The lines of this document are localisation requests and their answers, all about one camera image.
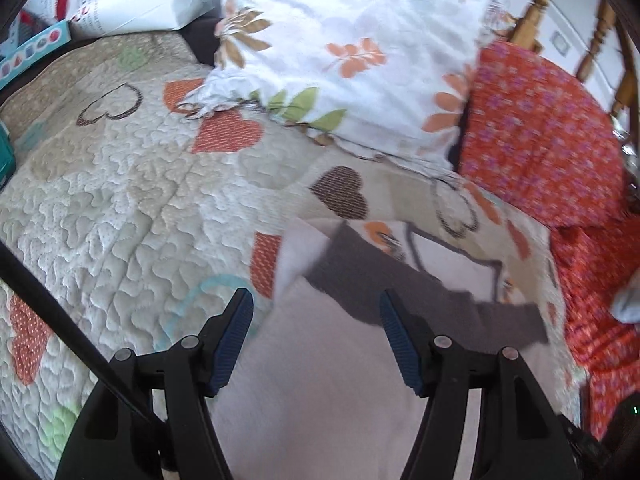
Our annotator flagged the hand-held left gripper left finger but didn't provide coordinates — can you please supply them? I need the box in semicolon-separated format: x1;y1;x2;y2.
55;287;256;480

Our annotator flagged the grey white cloth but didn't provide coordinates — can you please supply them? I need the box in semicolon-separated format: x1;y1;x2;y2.
610;269;640;323

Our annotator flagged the red floral pillow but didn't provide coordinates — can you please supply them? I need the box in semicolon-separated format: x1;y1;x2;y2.
452;40;640;441

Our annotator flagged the quilted heart print bedspread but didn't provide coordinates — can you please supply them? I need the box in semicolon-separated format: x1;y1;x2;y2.
0;32;588;480

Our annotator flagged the white floral pillow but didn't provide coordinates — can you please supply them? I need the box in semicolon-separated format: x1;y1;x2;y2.
192;0;506;173

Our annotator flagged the teal object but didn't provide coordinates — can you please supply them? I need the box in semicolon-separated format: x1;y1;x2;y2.
0;122;16;186

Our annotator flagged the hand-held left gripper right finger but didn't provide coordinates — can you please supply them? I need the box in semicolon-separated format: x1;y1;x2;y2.
378;288;586;480

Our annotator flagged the white wall socket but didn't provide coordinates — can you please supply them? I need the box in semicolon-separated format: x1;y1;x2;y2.
549;29;573;55

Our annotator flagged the wooden headboard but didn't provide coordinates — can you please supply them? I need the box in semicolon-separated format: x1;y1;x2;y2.
480;0;640;126

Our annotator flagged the light blue box with shapes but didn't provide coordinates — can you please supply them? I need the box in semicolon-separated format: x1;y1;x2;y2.
0;20;71;78

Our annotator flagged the black cable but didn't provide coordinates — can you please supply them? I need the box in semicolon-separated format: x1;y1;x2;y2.
0;241;158;426

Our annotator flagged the white and grey small garment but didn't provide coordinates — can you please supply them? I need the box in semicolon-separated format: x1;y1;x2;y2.
210;217;558;480

